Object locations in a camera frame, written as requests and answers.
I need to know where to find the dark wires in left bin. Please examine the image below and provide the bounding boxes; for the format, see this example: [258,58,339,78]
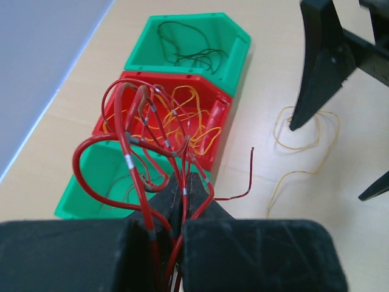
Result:
[97,173,165,210]

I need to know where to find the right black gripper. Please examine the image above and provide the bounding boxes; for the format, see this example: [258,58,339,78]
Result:
[289,1,388,131]

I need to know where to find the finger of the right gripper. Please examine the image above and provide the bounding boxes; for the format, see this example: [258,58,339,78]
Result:
[358,172,389,201]

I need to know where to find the orange wires in red bin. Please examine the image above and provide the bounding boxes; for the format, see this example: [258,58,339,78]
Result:
[102,85,222,156]

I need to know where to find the green plastic bin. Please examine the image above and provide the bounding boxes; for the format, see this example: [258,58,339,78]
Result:
[124,12,251,96]
[53,140,213,220]

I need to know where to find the dark wires in right bin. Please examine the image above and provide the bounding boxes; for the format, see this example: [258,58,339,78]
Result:
[157,21,229,75]

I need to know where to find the dark wires in bin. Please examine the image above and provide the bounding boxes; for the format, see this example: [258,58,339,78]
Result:
[97,173,165,210]
[157,21,229,75]

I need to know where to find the red plastic bin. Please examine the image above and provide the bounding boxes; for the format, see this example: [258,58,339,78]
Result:
[91,71,234,170]

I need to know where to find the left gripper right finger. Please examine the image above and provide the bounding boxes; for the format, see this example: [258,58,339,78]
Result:
[179,172,349,292]

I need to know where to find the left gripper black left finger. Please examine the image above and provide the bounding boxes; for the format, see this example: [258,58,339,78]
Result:
[0,173,186,292]

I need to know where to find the orange wire bundle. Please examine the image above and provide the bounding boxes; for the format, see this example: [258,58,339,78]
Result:
[72,79,255,292]

